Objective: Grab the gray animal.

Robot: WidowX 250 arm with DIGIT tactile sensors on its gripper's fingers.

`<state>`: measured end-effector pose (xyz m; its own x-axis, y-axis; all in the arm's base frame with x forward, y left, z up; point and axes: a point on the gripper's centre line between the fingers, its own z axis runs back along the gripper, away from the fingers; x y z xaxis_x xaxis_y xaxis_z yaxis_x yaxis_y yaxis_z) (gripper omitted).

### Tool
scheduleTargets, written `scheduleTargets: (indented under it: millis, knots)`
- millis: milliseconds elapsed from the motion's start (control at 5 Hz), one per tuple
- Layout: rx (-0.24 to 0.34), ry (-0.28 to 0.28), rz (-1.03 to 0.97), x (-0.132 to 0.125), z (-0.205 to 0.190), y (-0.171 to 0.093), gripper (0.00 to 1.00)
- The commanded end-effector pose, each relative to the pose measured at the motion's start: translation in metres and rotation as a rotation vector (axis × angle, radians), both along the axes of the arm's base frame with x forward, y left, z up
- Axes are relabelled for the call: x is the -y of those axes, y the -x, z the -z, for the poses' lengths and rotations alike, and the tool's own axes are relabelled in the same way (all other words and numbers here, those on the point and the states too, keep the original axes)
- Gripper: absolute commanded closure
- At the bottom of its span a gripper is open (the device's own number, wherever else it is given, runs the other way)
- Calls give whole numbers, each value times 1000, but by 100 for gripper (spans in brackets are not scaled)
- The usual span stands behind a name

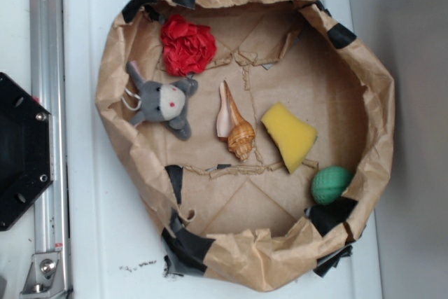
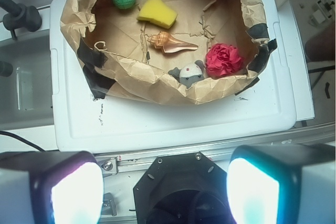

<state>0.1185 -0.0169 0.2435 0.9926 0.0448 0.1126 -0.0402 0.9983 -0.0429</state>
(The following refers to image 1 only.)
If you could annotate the gray plush animal toy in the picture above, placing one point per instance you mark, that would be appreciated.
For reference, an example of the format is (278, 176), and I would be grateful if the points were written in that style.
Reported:
(164, 103)

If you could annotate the orange spiral seashell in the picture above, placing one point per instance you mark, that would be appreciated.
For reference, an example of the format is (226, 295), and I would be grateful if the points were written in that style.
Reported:
(231, 127)

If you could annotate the brown paper bag tray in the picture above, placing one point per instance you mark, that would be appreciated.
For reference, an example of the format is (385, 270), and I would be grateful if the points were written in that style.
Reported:
(253, 223)

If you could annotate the yellow sponge piece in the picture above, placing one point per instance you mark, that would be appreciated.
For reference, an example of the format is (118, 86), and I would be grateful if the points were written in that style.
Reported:
(293, 137)

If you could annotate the red crumpled paper ball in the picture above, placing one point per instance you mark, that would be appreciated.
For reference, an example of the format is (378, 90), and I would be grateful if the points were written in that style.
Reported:
(187, 47)

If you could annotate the green dimpled ball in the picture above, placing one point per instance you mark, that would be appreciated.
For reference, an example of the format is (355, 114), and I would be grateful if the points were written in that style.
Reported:
(329, 183)

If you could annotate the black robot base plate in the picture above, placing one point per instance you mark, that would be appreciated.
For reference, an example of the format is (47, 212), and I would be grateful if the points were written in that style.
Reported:
(26, 164)

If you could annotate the metal corner bracket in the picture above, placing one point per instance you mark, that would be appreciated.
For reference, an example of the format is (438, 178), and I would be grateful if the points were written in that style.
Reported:
(45, 278)

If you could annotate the aluminium frame rail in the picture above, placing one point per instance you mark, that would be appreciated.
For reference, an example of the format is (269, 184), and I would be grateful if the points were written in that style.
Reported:
(51, 210)

